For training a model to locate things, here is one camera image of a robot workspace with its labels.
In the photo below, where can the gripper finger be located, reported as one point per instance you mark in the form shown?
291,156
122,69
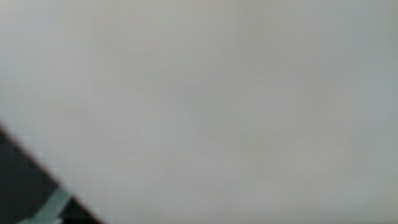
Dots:
48,213

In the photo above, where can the large white drawer cabinet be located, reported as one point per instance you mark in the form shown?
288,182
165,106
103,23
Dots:
206,107

